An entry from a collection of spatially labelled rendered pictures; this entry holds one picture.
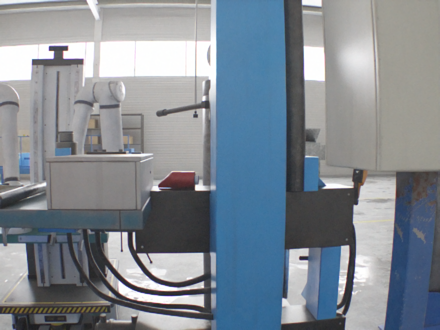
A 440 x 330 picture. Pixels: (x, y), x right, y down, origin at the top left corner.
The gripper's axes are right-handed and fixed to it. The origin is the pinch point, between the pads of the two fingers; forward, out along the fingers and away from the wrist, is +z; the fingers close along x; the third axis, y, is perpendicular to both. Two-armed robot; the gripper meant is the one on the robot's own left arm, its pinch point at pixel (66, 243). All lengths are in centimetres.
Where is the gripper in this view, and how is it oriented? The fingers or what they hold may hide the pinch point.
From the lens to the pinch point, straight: 173.2
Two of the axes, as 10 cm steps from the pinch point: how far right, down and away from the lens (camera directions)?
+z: -0.8, 9.3, -3.7
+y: 1.1, -3.6, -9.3
